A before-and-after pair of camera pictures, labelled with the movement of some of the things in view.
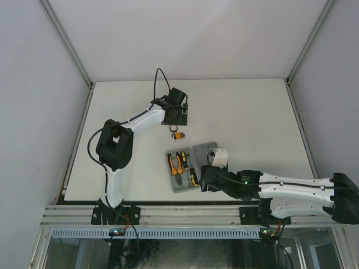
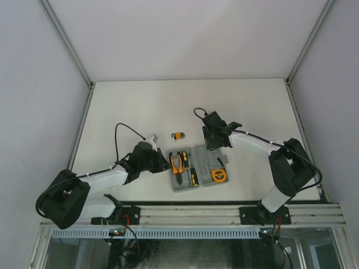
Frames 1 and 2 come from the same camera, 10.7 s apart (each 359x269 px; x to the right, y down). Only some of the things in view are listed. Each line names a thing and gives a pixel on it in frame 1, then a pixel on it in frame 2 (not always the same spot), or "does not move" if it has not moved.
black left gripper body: (178, 119) to (151, 164)
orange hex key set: (178, 135) does not move
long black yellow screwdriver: (183, 153) does not move
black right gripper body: (206, 188) to (211, 142)
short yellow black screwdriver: (194, 177) does not move
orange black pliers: (178, 174) does not move
